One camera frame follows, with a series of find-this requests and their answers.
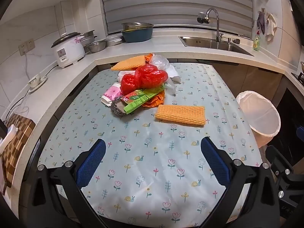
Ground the orange foam fruit net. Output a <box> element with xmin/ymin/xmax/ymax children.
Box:
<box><xmin>155</xmin><ymin>104</ymin><xmax>206</xmax><ymax>125</ymax></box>
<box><xmin>111</xmin><ymin>55</ymin><xmax>146</xmax><ymax>71</ymax></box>

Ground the grey window blind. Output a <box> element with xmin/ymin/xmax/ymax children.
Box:
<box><xmin>100</xmin><ymin>0</ymin><xmax>253</xmax><ymax>38</ymax></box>

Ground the small steel bowl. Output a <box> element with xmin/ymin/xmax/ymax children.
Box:
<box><xmin>86</xmin><ymin>40</ymin><xmax>106</xmax><ymax>53</ymax></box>

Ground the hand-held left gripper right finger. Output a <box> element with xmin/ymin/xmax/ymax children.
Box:
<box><xmin>199</xmin><ymin>136</ymin><xmax>280</xmax><ymax>228</ymax></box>

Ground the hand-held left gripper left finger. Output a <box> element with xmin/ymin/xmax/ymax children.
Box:
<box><xmin>30</xmin><ymin>139</ymin><xmax>107</xmax><ymax>228</ymax></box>

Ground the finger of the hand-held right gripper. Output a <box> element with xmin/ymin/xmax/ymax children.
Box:
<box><xmin>266</xmin><ymin>145</ymin><xmax>304</xmax><ymax>219</ymax></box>
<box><xmin>296</xmin><ymin>126</ymin><xmax>304</xmax><ymax>145</ymax></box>

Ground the orange plastic bag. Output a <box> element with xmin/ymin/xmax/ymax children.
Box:
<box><xmin>142</xmin><ymin>89</ymin><xmax>166</xmax><ymax>108</ymax></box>

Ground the stainless steel sink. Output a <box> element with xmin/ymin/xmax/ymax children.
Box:
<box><xmin>179</xmin><ymin>36</ymin><xmax>254</xmax><ymax>57</ymax></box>

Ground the white rice cooker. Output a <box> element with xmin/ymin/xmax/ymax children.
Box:
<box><xmin>51</xmin><ymin>32</ymin><xmax>86</xmax><ymax>69</ymax></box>

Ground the wall power socket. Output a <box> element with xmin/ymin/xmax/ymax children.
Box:
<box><xmin>18</xmin><ymin>38</ymin><xmax>36</xmax><ymax>55</ymax></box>

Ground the white hanging cloth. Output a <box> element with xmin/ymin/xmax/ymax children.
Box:
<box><xmin>265</xmin><ymin>13</ymin><xmax>278</xmax><ymax>41</ymax></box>

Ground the purple hanging cloth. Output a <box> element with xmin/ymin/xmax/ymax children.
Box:
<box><xmin>256</xmin><ymin>11</ymin><xmax>266</xmax><ymax>35</ymax></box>

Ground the steel wool scrubber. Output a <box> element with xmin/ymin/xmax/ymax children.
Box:
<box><xmin>109</xmin><ymin>97</ymin><xmax>130</xmax><ymax>118</ymax></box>

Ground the wooden base cabinet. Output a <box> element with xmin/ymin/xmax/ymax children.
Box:
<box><xmin>214</xmin><ymin>63</ymin><xmax>283</xmax><ymax>100</ymax></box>

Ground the floral tablecloth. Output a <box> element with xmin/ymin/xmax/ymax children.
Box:
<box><xmin>38</xmin><ymin>63</ymin><xmax>263</xmax><ymax>228</ymax></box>

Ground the gas stove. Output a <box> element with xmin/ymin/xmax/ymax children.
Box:
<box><xmin>291</xmin><ymin>72</ymin><xmax>304</xmax><ymax>84</ymax></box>

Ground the chrome faucet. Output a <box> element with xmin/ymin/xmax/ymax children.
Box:
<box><xmin>197</xmin><ymin>8</ymin><xmax>225</xmax><ymax>43</ymax></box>

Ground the green carton box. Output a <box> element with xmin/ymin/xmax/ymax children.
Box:
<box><xmin>121</xmin><ymin>84</ymin><xmax>166</xmax><ymax>114</ymax></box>

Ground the checkered wooden cutting board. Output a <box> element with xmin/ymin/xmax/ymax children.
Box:
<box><xmin>0</xmin><ymin>113</ymin><xmax>36</xmax><ymax>188</ymax></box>

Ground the flat steel pan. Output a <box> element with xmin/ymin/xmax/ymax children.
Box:
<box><xmin>104</xmin><ymin>34</ymin><xmax>125</xmax><ymax>47</ymax></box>

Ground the pink paper cup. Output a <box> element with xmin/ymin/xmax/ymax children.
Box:
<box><xmin>102</xmin><ymin>82</ymin><xmax>123</xmax><ymax>106</ymax></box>

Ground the large steel bowl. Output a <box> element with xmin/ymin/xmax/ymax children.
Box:
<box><xmin>121</xmin><ymin>22</ymin><xmax>154</xmax><ymax>32</ymax></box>

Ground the blue plastic basin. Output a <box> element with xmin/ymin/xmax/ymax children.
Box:
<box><xmin>122</xmin><ymin>27</ymin><xmax>154</xmax><ymax>43</ymax></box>

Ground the white power cable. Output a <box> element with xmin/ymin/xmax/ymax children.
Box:
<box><xmin>5</xmin><ymin>64</ymin><xmax>60</xmax><ymax>121</ymax></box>

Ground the red plastic bag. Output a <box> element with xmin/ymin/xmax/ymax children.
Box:
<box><xmin>120</xmin><ymin>65</ymin><xmax>169</xmax><ymax>95</ymax></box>

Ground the clear plastic bag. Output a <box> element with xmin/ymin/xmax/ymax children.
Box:
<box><xmin>149</xmin><ymin>54</ymin><xmax>177</xmax><ymax>95</ymax></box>

